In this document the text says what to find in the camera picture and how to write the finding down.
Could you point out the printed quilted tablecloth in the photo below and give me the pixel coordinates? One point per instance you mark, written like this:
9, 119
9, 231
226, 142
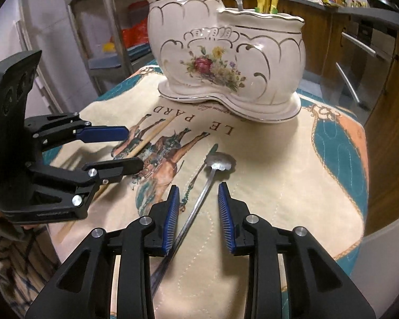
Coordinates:
286, 189

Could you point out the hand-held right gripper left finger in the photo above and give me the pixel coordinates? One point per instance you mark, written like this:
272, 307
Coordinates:
171, 219

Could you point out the built-in oven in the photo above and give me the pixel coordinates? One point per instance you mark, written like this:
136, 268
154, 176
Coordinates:
362, 53

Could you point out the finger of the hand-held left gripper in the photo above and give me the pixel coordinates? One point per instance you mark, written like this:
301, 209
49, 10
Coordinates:
116, 167
103, 133

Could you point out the red plastic bag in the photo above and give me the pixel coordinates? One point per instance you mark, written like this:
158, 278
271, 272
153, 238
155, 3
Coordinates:
134, 35

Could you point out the metal shelf rack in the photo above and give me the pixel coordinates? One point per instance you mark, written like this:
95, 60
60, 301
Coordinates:
111, 23

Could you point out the yellow object on shelf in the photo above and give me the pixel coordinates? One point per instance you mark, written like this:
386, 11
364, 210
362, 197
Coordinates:
109, 47

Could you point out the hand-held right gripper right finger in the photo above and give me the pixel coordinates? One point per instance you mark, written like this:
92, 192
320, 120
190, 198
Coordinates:
226, 219

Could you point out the white floral ceramic cutlery holder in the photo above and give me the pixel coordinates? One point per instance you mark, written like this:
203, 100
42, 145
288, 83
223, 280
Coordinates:
193, 33

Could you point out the silver spoon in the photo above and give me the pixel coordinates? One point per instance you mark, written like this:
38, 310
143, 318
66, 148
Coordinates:
219, 163

